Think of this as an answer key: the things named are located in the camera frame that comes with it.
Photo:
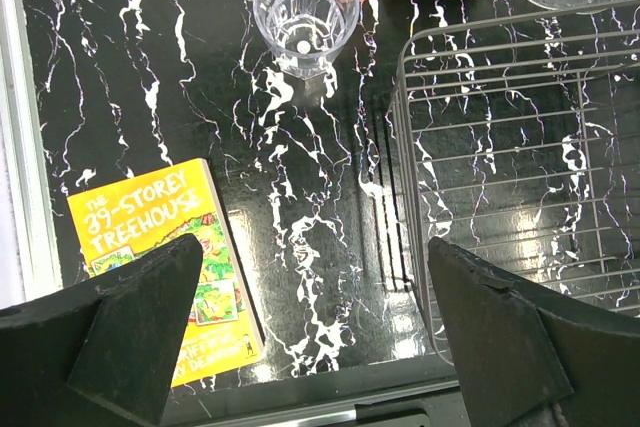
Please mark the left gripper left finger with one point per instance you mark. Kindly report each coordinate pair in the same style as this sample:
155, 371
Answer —
101, 352

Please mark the black wire dish rack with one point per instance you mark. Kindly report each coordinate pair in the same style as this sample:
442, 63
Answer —
518, 140

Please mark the orange treehouse book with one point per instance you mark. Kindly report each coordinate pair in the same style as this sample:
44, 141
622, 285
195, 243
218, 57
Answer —
123, 221

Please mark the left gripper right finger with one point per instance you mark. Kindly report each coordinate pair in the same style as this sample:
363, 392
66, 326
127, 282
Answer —
526, 355

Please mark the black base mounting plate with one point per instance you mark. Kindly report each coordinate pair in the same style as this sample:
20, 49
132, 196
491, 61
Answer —
436, 404

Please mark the clear plastic tumbler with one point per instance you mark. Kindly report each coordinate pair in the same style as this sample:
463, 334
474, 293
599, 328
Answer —
306, 36

